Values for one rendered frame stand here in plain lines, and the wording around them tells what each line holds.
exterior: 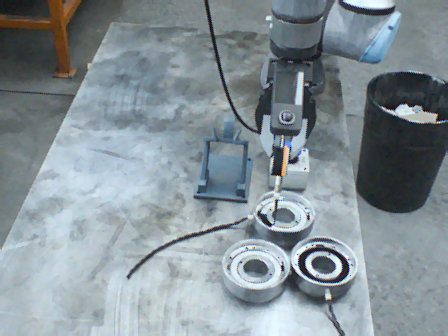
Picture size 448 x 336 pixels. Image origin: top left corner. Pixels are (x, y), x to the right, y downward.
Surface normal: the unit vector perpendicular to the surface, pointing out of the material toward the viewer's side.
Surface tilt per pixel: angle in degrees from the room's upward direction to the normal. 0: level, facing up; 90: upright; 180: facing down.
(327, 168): 0
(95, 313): 0
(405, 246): 0
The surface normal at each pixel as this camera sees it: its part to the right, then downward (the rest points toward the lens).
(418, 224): 0.04, -0.78
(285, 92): 0.00, -0.33
